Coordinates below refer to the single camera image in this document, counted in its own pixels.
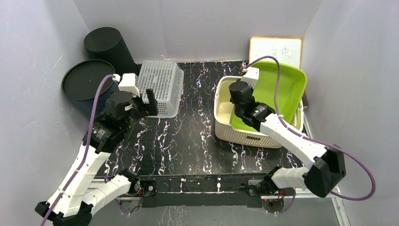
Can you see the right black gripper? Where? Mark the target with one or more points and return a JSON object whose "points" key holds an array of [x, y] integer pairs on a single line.
{"points": [[251, 90]]}

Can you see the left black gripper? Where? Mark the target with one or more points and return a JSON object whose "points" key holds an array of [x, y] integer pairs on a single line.
{"points": [[150, 109]]}

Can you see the green perforated plastic basket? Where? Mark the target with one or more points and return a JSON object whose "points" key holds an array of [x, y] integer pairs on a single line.
{"points": [[165, 78]]}

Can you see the beige perforated plastic basket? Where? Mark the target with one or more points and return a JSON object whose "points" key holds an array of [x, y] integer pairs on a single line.
{"points": [[223, 111]]}

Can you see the solid green plastic tub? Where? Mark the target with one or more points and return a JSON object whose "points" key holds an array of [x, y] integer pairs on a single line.
{"points": [[291, 86]]}

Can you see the dark blue cylindrical bin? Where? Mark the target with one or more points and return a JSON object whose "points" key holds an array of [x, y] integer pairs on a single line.
{"points": [[81, 82]]}

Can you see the large black plastic bucket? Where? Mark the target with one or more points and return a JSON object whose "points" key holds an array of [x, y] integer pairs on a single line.
{"points": [[107, 43]]}

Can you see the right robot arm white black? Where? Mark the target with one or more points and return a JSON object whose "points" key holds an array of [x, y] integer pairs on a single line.
{"points": [[323, 167]]}

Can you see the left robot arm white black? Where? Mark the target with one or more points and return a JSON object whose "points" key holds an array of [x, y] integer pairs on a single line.
{"points": [[71, 204]]}

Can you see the dark book behind basket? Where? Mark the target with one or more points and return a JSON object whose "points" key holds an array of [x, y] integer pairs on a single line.
{"points": [[304, 101]]}

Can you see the small whiteboard with writing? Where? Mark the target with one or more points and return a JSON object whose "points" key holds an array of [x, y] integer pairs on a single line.
{"points": [[285, 50]]}

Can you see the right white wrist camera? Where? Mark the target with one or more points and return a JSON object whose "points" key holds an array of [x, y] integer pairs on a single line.
{"points": [[250, 76]]}

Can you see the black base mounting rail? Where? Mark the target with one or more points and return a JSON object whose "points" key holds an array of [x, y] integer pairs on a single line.
{"points": [[202, 190]]}

